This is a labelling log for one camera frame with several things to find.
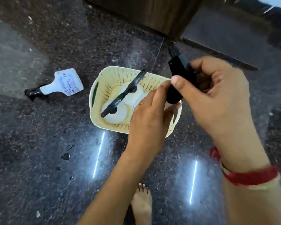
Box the black bar with round knobs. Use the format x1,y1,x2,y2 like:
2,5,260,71
100,69,147,118

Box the person's right hand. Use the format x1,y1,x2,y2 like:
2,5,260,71
171,56,271,167

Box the person's right forearm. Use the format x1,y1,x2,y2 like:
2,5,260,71
219,159,281,225

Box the red thread wristband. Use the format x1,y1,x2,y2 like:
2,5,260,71
209,147,281,190

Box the brown wooden cabinet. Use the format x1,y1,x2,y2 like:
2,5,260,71
81,0,205,42

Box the white bottle with black nozzle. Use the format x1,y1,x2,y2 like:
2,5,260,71
24,68,84,101

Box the person's left forearm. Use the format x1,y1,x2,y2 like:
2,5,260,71
76,150,160,225

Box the cream perforated plastic basket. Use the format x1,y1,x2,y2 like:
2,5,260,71
89,66,182,138

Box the black handheld device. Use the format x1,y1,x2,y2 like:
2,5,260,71
165,42,200,105

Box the person's foot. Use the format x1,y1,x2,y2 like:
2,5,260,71
130,183,153,225

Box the white round pad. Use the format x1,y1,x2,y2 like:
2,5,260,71
120,84,151,109
101,101,130,125

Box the person's left hand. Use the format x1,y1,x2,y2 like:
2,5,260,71
125,81,182,160

